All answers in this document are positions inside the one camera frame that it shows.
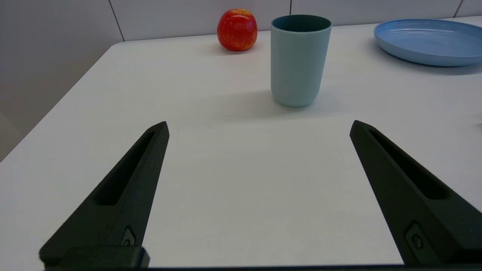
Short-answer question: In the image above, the light blue cup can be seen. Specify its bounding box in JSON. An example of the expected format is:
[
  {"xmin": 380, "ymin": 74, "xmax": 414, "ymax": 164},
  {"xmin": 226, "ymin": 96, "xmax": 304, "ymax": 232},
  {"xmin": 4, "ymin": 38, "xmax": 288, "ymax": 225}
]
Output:
[{"xmin": 270, "ymin": 14, "xmax": 333, "ymax": 108}]

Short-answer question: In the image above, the blue plate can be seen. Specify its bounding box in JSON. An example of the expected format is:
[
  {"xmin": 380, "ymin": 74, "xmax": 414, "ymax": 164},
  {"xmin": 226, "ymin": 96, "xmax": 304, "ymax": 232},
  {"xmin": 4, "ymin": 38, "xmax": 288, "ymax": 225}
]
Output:
[{"xmin": 374, "ymin": 19, "xmax": 482, "ymax": 67}]

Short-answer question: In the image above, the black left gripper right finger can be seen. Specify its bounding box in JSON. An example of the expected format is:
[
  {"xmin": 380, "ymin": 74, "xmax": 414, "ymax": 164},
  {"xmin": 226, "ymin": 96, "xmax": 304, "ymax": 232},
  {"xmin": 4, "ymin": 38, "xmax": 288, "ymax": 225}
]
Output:
[{"xmin": 349, "ymin": 120, "xmax": 482, "ymax": 266}]

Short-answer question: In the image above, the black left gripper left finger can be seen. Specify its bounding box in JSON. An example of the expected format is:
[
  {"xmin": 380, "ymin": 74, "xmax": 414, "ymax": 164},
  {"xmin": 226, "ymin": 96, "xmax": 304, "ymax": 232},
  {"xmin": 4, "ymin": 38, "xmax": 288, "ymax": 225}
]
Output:
[{"xmin": 39, "ymin": 121, "xmax": 170, "ymax": 269}]

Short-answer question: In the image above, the red apple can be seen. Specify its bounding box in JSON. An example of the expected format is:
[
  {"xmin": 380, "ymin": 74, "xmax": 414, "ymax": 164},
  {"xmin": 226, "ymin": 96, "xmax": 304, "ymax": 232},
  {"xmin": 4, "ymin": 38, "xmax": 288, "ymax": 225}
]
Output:
[{"xmin": 217, "ymin": 9, "xmax": 258, "ymax": 51}]

